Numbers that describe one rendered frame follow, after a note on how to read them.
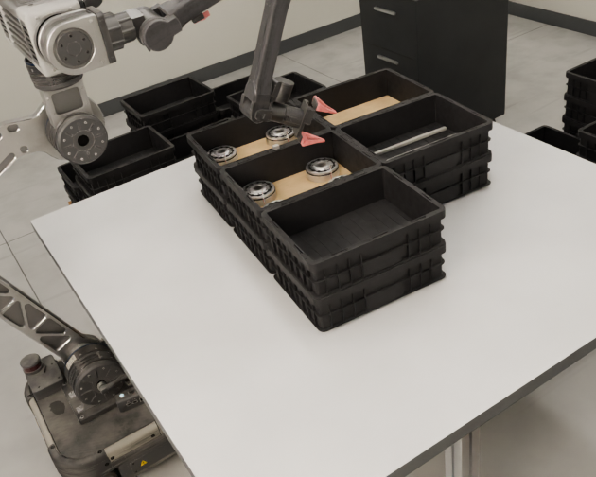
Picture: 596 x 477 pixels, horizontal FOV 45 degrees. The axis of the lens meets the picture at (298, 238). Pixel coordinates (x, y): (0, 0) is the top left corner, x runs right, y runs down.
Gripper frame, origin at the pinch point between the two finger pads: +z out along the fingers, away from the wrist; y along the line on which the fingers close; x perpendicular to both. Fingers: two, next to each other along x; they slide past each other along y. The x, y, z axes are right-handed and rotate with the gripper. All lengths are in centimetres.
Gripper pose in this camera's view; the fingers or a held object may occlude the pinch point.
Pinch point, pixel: (327, 126)
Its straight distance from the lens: 218.8
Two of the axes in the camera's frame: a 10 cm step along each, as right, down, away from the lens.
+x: 1.7, 5.6, -8.1
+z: 9.3, 1.9, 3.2
